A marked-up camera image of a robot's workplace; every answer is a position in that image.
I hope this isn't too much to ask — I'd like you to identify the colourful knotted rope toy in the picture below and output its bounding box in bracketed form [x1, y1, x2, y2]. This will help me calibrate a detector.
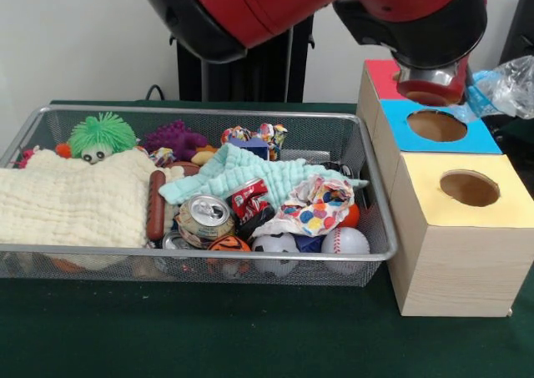
[219, 123, 288, 162]

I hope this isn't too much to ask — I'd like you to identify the cream knitted cloth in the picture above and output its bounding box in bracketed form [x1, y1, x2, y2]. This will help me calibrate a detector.
[0, 146, 184, 249]

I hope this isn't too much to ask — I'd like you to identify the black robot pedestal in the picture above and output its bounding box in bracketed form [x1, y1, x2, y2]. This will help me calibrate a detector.
[169, 14, 314, 103]

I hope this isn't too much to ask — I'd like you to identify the blue toy block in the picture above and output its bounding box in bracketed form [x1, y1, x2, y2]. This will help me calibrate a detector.
[240, 139, 270, 160]

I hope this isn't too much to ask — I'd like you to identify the dark green side table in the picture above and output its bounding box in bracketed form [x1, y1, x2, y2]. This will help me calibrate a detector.
[494, 113, 534, 174]

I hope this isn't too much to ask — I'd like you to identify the brown toy football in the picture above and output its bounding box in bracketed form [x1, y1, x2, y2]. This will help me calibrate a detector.
[164, 162, 202, 179]

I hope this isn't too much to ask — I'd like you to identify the shallow mesh bin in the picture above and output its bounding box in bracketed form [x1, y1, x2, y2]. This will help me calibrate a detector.
[0, 104, 398, 290]

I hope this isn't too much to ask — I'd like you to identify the purple spiky toy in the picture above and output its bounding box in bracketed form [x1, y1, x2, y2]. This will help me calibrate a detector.
[144, 120, 209, 162]

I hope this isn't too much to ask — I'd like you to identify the small silver can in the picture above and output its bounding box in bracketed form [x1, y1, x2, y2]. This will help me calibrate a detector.
[161, 230, 189, 250]

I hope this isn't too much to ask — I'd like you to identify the small orange ball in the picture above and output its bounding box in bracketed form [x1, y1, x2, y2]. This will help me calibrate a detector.
[344, 204, 361, 228]

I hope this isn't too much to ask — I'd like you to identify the green spiky puffer toy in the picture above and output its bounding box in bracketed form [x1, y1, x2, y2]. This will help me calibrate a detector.
[68, 111, 139, 165]

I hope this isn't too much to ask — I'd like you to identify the orange tiger-striped ball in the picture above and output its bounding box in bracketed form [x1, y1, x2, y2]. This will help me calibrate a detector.
[207, 234, 253, 254]

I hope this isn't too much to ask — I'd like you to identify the brown toy hot dog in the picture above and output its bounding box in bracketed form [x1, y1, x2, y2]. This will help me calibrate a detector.
[145, 170, 167, 242]

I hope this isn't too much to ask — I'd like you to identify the white baseball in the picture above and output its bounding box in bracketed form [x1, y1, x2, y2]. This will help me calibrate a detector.
[320, 226, 371, 275]

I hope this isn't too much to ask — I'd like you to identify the crushed black can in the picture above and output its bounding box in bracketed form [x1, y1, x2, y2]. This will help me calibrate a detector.
[320, 160, 354, 177]

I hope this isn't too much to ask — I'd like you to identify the crumpled colourful dotted paper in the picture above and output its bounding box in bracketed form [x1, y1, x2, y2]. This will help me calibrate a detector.
[252, 175, 355, 238]

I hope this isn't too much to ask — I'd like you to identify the wooden box with three holes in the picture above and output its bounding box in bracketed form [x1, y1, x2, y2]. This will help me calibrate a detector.
[356, 59, 534, 317]

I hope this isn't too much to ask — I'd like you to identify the small soccer ball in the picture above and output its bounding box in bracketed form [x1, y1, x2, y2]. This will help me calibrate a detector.
[251, 232, 301, 277]

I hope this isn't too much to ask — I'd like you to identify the crushed beige drink can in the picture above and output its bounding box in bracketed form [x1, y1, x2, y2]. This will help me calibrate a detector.
[173, 194, 237, 249]

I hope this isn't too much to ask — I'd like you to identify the mint green cloth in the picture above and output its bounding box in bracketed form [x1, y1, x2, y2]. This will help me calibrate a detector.
[158, 143, 370, 212]

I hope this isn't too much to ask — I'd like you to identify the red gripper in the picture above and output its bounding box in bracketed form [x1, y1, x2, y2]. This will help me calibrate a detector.
[395, 77, 468, 107]

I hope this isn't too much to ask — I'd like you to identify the crushed red cola can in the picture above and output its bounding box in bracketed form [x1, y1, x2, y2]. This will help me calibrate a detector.
[227, 177, 276, 224]

